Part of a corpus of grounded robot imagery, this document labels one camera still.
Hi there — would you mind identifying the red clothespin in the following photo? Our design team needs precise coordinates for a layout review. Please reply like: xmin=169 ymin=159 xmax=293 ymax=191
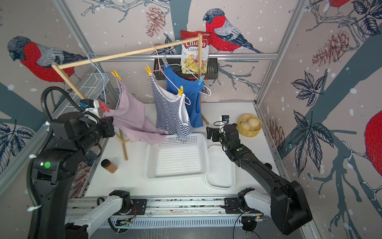
xmin=99 ymin=102 xmax=110 ymax=113

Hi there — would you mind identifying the pink tank top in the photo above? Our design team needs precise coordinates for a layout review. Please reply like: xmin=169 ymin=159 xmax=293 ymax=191
xmin=104 ymin=80 xmax=169 ymax=145

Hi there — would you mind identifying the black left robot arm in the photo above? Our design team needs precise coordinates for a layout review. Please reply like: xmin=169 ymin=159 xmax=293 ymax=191
xmin=26 ymin=86 xmax=133 ymax=239

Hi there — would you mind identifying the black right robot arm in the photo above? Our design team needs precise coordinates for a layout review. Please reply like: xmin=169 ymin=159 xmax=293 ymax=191
xmin=207 ymin=123 xmax=313 ymax=235

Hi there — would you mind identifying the blue white striped tank top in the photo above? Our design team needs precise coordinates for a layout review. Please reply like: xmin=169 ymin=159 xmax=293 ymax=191
xmin=149 ymin=75 xmax=193 ymax=137

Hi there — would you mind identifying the yellow bowl with buns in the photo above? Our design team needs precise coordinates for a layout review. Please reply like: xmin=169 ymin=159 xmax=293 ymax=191
xmin=236 ymin=114 xmax=262 ymax=137

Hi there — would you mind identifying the white plastic tray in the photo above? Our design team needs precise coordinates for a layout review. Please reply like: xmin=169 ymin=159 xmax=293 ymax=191
xmin=205 ymin=145 xmax=236 ymax=190

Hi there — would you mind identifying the white perforated plastic basket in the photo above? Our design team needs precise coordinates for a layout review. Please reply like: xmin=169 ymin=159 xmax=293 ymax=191
xmin=144 ymin=133 xmax=210 ymax=181

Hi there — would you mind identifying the teal clothespin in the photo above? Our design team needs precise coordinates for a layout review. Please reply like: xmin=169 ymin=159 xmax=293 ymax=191
xmin=198 ymin=75 xmax=205 ymax=85

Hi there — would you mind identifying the yellow clothespin striped top right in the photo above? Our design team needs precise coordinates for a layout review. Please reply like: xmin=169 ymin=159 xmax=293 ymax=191
xmin=178 ymin=86 xmax=184 ymax=97

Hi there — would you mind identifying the yellow clothespin striped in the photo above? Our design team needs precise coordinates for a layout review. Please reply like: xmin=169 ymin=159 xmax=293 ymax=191
xmin=178 ymin=86 xmax=184 ymax=97
xmin=145 ymin=66 xmax=152 ymax=76

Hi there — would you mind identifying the yellow clothespin striped top left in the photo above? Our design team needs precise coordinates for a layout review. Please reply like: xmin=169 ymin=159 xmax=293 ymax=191
xmin=145 ymin=66 xmax=152 ymax=76

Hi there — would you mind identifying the wooden clothes rack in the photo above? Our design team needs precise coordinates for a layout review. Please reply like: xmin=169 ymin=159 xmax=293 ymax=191
xmin=51 ymin=33 xmax=210 ymax=161

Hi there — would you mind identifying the grey clothespin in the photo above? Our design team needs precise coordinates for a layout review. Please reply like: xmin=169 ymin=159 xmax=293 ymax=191
xmin=163 ymin=55 xmax=169 ymax=67

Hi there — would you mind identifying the cassava chips bag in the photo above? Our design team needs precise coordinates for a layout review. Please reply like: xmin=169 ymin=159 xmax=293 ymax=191
xmin=181 ymin=30 xmax=211 ymax=74

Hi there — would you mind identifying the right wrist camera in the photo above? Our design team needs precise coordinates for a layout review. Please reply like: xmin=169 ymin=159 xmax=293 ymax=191
xmin=220 ymin=115 xmax=230 ymax=132

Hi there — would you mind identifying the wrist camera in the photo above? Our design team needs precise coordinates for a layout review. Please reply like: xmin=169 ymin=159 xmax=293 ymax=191
xmin=220 ymin=115 xmax=230 ymax=132
xmin=80 ymin=99 xmax=99 ymax=117

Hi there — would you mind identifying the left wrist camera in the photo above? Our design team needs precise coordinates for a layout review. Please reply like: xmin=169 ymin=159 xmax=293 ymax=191
xmin=80 ymin=99 xmax=99 ymax=117

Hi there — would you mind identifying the white wire wall basket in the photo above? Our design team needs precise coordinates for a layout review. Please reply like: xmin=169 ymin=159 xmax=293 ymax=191
xmin=59 ymin=73 xmax=109 ymax=118

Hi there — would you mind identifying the white wire hanger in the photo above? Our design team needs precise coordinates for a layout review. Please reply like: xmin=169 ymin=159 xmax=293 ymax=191
xmin=161 ymin=39 xmax=212 ymax=97

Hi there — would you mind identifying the pink wire hanger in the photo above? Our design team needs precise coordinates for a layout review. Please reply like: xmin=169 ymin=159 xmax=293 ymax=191
xmin=150 ymin=44 xmax=192 ymax=106

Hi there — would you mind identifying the black wall basket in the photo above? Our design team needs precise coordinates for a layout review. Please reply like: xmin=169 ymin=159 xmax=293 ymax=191
xmin=153 ymin=57 xmax=219 ymax=81

